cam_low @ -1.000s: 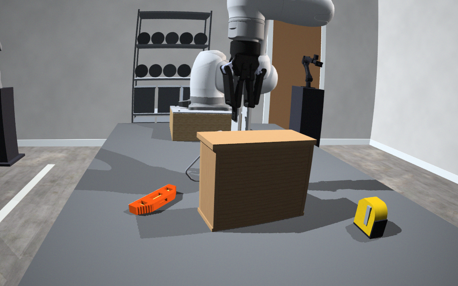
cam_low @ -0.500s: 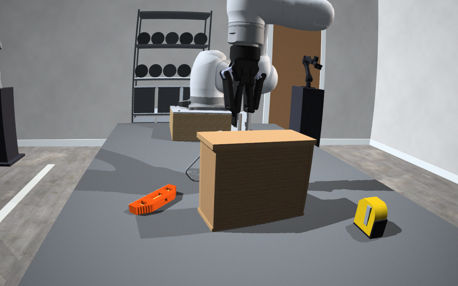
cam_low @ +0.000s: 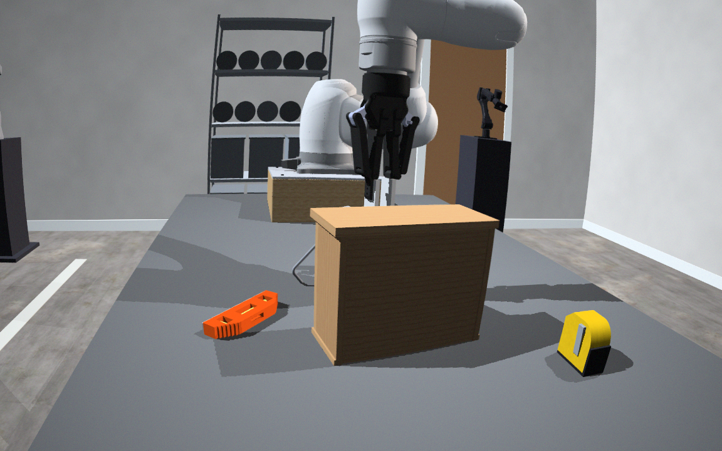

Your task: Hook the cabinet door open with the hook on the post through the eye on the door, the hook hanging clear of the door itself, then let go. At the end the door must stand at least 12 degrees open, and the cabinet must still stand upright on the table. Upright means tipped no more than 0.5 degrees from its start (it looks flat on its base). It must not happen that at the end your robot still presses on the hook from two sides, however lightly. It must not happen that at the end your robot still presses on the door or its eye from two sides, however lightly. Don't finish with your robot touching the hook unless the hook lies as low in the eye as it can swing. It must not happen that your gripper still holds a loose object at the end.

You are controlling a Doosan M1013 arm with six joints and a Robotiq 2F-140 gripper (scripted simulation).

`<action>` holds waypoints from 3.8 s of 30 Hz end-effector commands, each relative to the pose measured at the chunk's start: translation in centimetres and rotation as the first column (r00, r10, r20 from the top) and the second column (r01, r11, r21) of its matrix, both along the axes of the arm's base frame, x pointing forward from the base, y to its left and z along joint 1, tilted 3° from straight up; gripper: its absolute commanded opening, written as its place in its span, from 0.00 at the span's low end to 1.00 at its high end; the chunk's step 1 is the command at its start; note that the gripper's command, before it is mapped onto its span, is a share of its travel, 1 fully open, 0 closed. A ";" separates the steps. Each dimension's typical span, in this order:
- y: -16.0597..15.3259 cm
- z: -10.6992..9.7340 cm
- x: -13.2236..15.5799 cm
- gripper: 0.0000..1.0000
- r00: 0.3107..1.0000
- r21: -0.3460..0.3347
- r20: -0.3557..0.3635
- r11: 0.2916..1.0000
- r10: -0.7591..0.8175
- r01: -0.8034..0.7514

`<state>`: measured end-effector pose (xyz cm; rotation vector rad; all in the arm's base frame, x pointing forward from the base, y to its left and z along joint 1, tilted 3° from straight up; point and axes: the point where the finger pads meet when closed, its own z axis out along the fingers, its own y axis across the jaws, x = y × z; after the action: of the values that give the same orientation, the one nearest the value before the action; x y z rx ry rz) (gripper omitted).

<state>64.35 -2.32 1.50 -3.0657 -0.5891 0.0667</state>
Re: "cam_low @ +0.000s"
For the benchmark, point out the brown wooden cabinet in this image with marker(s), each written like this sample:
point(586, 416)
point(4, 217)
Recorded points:
point(391, 280)

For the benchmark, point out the orange spirit level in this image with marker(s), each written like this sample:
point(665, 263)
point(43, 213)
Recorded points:
point(242, 317)

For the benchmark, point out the yellow tape measure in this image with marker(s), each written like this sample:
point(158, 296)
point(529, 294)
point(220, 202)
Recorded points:
point(585, 342)

